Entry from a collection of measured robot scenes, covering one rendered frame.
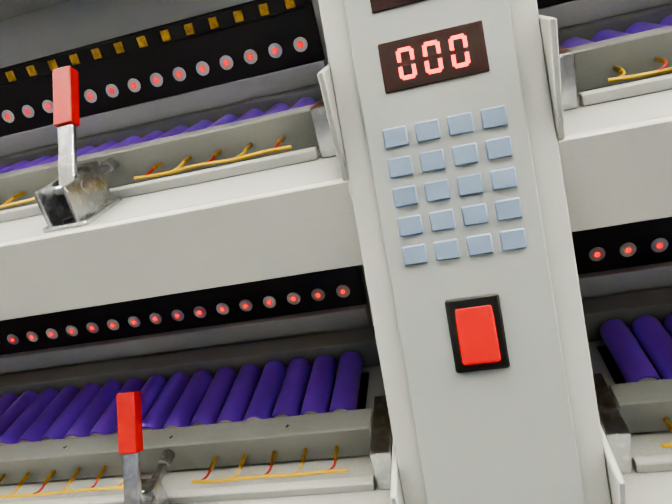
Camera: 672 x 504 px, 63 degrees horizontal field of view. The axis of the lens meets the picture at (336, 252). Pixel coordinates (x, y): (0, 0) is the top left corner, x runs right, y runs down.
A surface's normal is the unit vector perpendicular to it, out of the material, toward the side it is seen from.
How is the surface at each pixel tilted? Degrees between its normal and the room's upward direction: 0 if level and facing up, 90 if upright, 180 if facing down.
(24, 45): 90
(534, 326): 90
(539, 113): 90
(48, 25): 90
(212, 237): 111
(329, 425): 20
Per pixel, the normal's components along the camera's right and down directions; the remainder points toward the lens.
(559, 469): -0.20, 0.08
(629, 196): -0.12, 0.43
